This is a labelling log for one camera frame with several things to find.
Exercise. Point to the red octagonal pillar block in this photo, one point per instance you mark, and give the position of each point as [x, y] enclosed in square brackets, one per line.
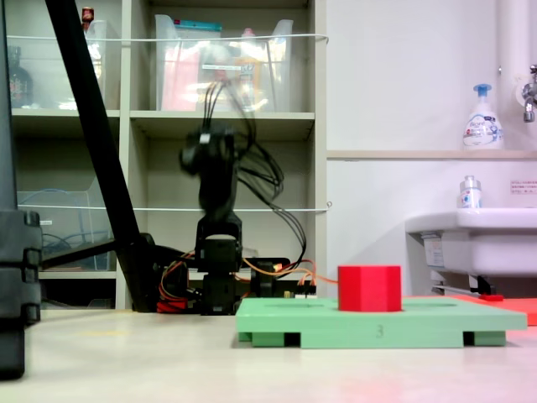
[369, 289]

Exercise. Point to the large clear plastic bin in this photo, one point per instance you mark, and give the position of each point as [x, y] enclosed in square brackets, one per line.
[180, 84]

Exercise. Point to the yellow labelled bottle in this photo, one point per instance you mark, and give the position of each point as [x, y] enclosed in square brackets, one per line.
[248, 71]

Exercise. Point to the beige shelf unit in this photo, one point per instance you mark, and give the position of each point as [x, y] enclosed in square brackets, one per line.
[125, 126]

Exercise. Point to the black tall tripod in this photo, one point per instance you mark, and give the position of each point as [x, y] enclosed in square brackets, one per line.
[96, 126]

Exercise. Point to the blue edged plastic pouch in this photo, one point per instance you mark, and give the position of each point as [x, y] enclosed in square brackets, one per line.
[199, 29]

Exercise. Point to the black clamp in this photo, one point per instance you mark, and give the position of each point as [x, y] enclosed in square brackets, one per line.
[264, 281]

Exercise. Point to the clear file tray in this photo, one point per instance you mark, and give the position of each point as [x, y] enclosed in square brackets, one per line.
[63, 218]

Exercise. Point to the circuit board with white connectors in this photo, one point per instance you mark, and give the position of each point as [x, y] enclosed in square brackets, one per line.
[304, 294]

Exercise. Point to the clear plastic storage box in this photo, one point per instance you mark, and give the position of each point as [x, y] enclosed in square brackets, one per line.
[50, 75]

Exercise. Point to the brown capped bottle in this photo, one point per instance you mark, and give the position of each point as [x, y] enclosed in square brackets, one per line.
[87, 17]

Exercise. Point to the dark glass bottle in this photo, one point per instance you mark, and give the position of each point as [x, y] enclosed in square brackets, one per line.
[20, 84]

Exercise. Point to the yellow tape marker with line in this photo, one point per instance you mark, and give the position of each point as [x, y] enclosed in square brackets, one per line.
[102, 333]

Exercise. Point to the black notched tripod leg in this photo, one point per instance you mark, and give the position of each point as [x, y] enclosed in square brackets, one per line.
[12, 273]

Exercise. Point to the green shape sorting board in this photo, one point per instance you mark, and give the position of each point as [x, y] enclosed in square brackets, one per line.
[377, 331]

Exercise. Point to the small clear bottle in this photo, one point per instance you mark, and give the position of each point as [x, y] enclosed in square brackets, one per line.
[470, 195]

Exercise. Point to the white pump soap bottle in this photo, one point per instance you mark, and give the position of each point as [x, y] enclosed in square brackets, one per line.
[482, 126]

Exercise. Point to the white ceramic sink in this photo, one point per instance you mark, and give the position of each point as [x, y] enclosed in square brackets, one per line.
[495, 243]

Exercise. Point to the white notice sticker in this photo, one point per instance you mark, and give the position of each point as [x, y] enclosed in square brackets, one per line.
[523, 186]

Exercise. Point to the small red flat piece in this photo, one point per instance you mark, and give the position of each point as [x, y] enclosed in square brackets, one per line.
[491, 298]

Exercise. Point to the metal water faucet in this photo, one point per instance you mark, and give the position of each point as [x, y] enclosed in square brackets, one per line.
[529, 98]

